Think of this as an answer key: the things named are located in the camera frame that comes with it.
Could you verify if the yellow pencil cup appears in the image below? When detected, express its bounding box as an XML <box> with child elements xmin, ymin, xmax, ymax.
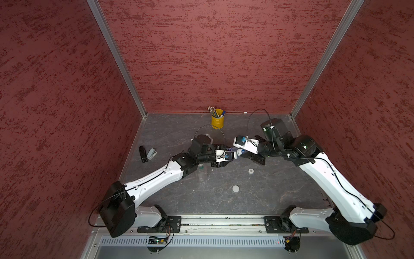
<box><xmin>211</xmin><ymin>109</ymin><xmax>224</xmax><ymax>129</ymax></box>

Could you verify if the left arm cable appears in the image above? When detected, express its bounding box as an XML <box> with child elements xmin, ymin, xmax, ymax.
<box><xmin>193</xmin><ymin>124</ymin><xmax>226</xmax><ymax>143</ymax></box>

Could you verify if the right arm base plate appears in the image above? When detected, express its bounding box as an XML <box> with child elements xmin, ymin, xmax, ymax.
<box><xmin>264</xmin><ymin>216</ymin><xmax>309</xmax><ymax>234</ymax></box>

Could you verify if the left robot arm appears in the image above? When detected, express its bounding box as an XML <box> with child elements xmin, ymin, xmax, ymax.
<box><xmin>97</xmin><ymin>135</ymin><xmax>239</xmax><ymax>237</ymax></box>

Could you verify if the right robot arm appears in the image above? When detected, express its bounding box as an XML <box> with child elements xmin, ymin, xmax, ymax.
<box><xmin>234</xmin><ymin>119</ymin><xmax>387</xmax><ymax>246</ymax></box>

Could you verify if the flat white bottle cap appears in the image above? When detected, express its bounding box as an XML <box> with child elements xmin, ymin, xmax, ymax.
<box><xmin>232</xmin><ymin>185</ymin><xmax>240</xmax><ymax>193</ymax></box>

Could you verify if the black stapler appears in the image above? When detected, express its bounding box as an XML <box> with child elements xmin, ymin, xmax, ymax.
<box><xmin>139</xmin><ymin>146</ymin><xmax>148</xmax><ymax>163</ymax></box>

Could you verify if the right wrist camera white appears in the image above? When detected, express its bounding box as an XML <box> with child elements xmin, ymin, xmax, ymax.
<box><xmin>234</xmin><ymin>135</ymin><xmax>260</xmax><ymax>154</ymax></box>

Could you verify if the grey small stapler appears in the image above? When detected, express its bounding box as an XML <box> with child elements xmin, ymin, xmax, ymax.
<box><xmin>147</xmin><ymin>148</ymin><xmax>157</xmax><ymax>160</ymax></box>

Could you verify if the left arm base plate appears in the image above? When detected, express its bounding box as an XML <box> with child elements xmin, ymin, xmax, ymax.
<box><xmin>137</xmin><ymin>215</ymin><xmax>182</xmax><ymax>234</ymax></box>

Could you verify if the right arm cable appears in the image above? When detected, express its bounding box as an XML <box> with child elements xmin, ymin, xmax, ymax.
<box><xmin>246</xmin><ymin>108</ymin><xmax>276</xmax><ymax>143</ymax></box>

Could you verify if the perforated cable tray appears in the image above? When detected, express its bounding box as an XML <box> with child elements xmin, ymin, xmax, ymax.
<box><xmin>99</xmin><ymin>235</ymin><xmax>285</xmax><ymax>248</ymax></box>

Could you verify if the clear bottle green label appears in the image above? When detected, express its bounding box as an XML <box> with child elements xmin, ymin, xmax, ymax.
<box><xmin>196</xmin><ymin>164</ymin><xmax>208</xmax><ymax>182</ymax></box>

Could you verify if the pencils bundle in cup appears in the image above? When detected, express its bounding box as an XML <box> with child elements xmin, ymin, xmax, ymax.
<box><xmin>208</xmin><ymin>106</ymin><xmax>221</xmax><ymax>119</ymax></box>

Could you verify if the clear bottle blue label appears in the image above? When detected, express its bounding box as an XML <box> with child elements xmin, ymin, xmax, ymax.
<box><xmin>236</xmin><ymin>148</ymin><xmax>245</xmax><ymax>157</ymax></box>

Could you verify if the small clear bottle white label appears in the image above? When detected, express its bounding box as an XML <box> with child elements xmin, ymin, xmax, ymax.
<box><xmin>206</xmin><ymin>134</ymin><xmax>213</xmax><ymax>142</ymax></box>

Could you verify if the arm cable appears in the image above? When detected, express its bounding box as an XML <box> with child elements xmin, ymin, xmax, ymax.
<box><xmin>246</xmin><ymin>108</ymin><xmax>276</xmax><ymax>143</ymax></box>
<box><xmin>193</xmin><ymin>124</ymin><xmax>226</xmax><ymax>143</ymax></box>

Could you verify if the aluminium mounting rail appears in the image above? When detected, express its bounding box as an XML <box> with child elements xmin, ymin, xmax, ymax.
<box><xmin>108</xmin><ymin>207</ymin><xmax>334</xmax><ymax>237</ymax></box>

